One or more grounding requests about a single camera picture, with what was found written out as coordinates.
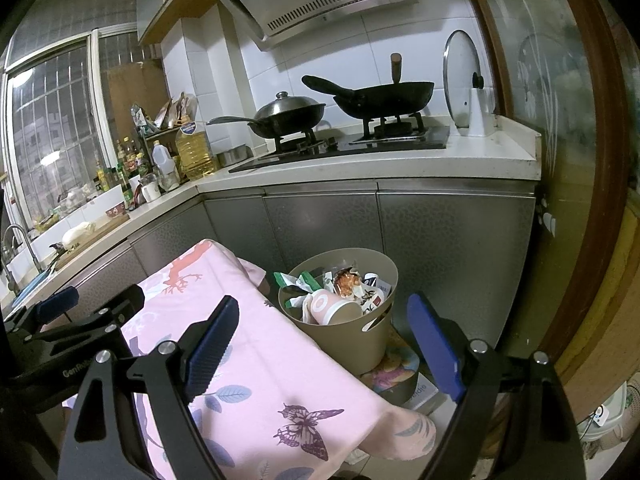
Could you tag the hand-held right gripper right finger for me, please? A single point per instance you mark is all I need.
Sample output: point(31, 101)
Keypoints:
point(432, 350)

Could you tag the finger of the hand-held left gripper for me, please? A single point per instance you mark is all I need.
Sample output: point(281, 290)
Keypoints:
point(57, 305)
point(120, 307)

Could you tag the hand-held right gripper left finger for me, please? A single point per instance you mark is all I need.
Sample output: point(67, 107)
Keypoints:
point(212, 350)

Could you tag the red white packet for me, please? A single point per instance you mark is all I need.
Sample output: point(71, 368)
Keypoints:
point(377, 302)

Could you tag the beige trash bin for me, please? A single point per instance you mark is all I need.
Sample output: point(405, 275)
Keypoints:
point(340, 345)

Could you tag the green white packet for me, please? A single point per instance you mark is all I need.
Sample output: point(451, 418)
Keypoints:
point(295, 282)

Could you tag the yellow clear snack wrapper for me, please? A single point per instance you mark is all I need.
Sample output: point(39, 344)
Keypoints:
point(347, 285)

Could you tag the paper cup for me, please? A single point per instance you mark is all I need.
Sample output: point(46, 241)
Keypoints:
point(330, 310)

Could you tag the floral stool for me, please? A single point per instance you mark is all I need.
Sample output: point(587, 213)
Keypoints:
point(395, 370)

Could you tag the white cardboard box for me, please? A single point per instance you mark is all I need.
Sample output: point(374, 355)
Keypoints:
point(425, 395)

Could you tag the pink floral tablecloth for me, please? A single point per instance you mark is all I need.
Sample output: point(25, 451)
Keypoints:
point(280, 360)

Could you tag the white plastic bag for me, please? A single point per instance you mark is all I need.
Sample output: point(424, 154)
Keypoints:
point(77, 235)

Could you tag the chrome faucet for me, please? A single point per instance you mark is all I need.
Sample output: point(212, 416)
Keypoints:
point(20, 240)

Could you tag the long wooden cutting board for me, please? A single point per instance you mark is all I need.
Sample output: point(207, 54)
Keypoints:
point(102, 232)

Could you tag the red white bowl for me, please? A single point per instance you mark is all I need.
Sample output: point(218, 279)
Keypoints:
point(116, 210)

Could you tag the kitchen counter grey cabinets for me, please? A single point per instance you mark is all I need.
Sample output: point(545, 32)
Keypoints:
point(440, 240)

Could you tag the dark sauce bottle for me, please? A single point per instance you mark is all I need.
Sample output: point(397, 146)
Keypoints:
point(128, 194)

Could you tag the white cup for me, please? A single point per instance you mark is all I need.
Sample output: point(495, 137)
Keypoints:
point(150, 192)

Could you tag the translucent plastic jug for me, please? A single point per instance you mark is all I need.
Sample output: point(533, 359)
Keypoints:
point(165, 165)

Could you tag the barred window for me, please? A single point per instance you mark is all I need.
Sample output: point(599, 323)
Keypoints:
point(55, 135)

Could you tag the large yellow oil bottle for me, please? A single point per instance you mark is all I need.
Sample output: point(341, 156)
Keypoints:
point(195, 152)

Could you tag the metal container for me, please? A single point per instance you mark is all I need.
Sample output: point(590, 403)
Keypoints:
point(235, 156)

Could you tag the black gas stove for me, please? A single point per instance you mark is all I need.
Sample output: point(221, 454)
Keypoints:
point(350, 147)

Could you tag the white lid holder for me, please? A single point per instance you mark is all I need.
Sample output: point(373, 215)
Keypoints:
point(480, 115)

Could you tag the black wok with metal lid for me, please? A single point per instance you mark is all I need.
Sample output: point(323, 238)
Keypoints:
point(290, 115)

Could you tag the black frying pan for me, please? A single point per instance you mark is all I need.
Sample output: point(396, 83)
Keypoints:
point(385, 97)

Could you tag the glass pot lid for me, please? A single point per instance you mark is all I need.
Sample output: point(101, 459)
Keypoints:
point(462, 75)

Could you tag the steel range hood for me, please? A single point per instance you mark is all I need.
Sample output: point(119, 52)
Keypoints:
point(310, 0)

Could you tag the glass door wooden frame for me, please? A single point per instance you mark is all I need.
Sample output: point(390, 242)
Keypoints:
point(575, 160)

